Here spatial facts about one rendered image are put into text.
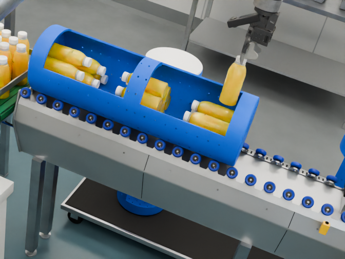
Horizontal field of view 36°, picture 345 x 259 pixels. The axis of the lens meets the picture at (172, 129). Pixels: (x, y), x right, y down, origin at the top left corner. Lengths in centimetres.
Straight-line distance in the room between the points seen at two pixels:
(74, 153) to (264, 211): 82
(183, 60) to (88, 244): 111
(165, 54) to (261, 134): 175
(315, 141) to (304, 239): 228
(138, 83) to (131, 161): 34
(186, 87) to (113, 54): 33
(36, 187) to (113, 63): 69
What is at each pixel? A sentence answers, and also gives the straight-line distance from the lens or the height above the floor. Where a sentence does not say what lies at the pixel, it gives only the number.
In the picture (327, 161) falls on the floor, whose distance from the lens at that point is 418.
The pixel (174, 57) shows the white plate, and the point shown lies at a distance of 258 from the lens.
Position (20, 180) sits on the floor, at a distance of 328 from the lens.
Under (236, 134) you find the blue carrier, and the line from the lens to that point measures 193.
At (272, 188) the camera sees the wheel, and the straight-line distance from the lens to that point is 205.
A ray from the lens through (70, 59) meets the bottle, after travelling 217.
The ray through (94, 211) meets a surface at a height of 15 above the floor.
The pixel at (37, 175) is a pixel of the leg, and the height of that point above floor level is 55.
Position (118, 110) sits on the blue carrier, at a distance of 203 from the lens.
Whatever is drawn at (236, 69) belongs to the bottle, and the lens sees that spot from 192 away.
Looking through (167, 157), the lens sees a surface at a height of 93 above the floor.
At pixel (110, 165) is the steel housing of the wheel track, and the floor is 79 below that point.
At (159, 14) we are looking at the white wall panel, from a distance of 558.
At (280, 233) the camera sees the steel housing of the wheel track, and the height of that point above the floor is 79.
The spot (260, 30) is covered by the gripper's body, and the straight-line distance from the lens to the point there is 185.
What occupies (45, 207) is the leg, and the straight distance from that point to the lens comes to 281.
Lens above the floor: 218
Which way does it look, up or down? 34 degrees down
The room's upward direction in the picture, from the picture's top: 14 degrees clockwise
